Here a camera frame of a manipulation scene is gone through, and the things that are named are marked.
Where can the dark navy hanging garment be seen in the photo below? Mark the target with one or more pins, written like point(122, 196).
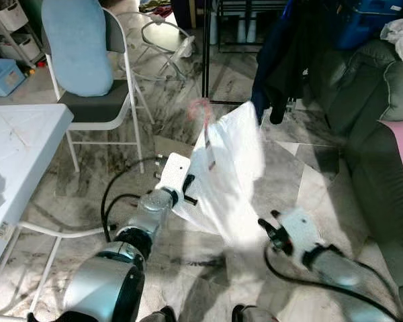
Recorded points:
point(289, 67)

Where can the pink plastic clothes hanger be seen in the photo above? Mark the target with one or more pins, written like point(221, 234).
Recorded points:
point(200, 102)

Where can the grey robot left leg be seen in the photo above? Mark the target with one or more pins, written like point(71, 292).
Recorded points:
point(157, 315)

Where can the light blue plastic bin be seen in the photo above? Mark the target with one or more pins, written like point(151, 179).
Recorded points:
point(5, 77)

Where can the white tube frame bouncer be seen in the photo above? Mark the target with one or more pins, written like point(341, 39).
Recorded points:
point(185, 47)

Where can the grey robot right leg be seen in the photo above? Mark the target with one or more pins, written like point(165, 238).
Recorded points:
point(254, 315)

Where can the light blue pillow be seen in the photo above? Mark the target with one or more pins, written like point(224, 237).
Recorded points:
point(77, 47)

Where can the grey robot leg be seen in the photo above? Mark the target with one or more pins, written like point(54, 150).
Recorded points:
point(254, 315)
point(157, 315)

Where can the white crumpled cloth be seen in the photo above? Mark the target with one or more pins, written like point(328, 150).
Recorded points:
point(399, 37)

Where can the white folding chair grey seat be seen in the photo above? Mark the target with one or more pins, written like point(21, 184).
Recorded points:
point(94, 107)

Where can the yellow green floor cloth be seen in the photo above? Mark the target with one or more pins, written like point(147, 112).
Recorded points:
point(149, 5)

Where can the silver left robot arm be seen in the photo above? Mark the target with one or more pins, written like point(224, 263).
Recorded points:
point(154, 204)

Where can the pink sofa cover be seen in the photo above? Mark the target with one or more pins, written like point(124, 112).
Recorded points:
point(399, 154)

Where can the blue plastic crate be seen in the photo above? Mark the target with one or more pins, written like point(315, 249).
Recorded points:
point(369, 23)

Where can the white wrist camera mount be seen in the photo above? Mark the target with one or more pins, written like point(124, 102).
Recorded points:
point(302, 231)
point(173, 171)

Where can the red floor cloth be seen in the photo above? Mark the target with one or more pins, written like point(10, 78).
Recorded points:
point(164, 10)

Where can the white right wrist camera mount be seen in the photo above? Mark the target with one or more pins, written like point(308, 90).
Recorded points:
point(302, 231)

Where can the white folding table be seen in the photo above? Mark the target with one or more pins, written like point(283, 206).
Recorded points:
point(20, 147)

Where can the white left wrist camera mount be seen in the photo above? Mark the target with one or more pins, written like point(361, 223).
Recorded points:
point(173, 171)

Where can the white basket shelving unit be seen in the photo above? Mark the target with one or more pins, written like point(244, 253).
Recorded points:
point(7, 17)

